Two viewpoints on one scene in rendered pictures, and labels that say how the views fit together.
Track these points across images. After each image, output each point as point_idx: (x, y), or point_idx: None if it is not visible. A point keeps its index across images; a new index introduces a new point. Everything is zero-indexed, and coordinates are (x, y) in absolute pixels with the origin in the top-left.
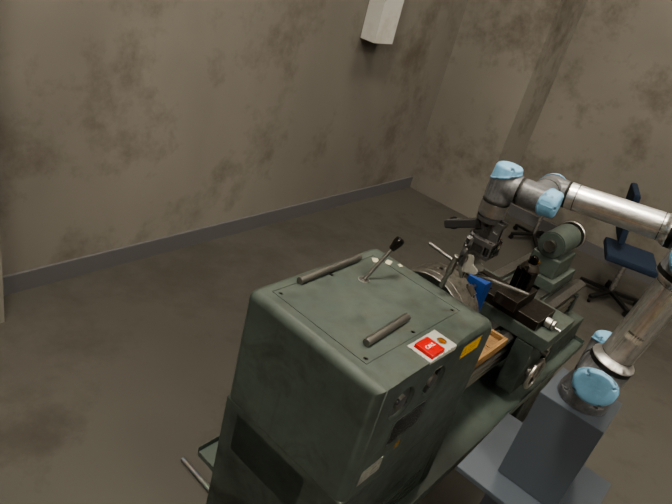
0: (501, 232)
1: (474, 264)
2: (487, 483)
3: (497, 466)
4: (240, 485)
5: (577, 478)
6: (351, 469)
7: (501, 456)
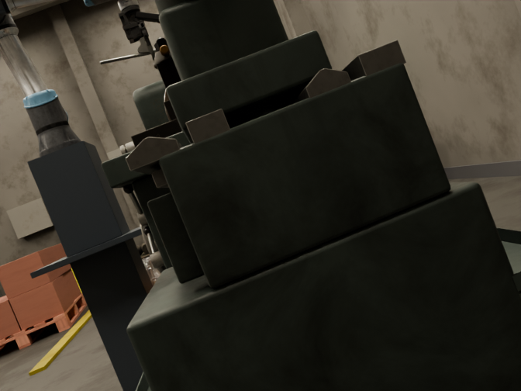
0: (122, 21)
1: (144, 47)
2: (132, 230)
3: (131, 230)
4: None
5: (64, 258)
6: None
7: (132, 230)
